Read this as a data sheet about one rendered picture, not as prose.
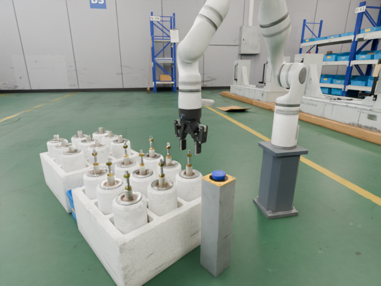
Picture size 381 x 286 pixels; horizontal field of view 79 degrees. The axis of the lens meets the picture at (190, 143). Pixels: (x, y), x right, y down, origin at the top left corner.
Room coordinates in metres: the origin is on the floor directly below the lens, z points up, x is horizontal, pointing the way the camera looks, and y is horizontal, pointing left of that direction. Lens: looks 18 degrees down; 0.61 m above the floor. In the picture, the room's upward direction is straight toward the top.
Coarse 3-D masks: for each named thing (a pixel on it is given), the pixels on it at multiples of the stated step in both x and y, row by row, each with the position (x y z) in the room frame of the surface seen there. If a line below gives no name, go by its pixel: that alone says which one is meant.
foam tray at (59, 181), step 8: (136, 152) 1.17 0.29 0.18; (48, 160) 1.05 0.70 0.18; (88, 160) 1.07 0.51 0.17; (112, 160) 1.07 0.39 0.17; (120, 160) 1.05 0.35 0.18; (136, 160) 1.11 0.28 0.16; (48, 168) 1.03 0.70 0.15; (56, 168) 0.96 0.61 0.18; (88, 168) 0.96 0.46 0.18; (112, 168) 1.02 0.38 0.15; (48, 176) 1.07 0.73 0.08; (56, 176) 0.93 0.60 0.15; (64, 176) 0.88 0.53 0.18; (72, 176) 0.90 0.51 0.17; (80, 176) 0.92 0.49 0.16; (48, 184) 1.10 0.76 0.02; (56, 184) 0.96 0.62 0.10; (64, 184) 0.87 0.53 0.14; (72, 184) 0.89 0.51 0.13; (80, 184) 0.91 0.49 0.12; (56, 192) 0.98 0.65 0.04; (64, 192) 0.87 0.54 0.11; (64, 200) 0.89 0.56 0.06
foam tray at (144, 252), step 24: (72, 192) 0.76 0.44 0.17; (96, 216) 0.60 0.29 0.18; (168, 216) 0.60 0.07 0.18; (192, 216) 0.65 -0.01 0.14; (96, 240) 0.61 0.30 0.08; (120, 240) 0.50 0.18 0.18; (144, 240) 0.53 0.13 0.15; (168, 240) 0.58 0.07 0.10; (192, 240) 0.65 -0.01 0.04; (120, 264) 0.48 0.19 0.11; (144, 264) 0.52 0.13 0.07; (168, 264) 0.58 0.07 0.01
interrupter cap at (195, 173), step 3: (180, 171) 0.76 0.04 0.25; (183, 171) 0.76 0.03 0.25; (192, 171) 0.76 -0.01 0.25; (195, 171) 0.76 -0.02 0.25; (198, 171) 0.76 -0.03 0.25; (180, 174) 0.74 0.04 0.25; (183, 174) 0.74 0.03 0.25; (192, 174) 0.74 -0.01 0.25; (195, 174) 0.74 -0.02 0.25; (198, 174) 0.74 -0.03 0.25; (183, 177) 0.71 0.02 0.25; (186, 177) 0.71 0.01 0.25; (189, 177) 0.72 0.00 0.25; (192, 177) 0.71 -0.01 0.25; (195, 177) 0.72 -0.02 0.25
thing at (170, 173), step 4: (172, 168) 0.80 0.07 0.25; (176, 168) 0.80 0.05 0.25; (180, 168) 0.83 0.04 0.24; (164, 172) 0.79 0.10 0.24; (168, 172) 0.79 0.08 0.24; (172, 172) 0.79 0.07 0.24; (176, 172) 0.80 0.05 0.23; (168, 176) 0.79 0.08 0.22; (172, 176) 0.79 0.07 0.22; (172, 180) 0.79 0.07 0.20
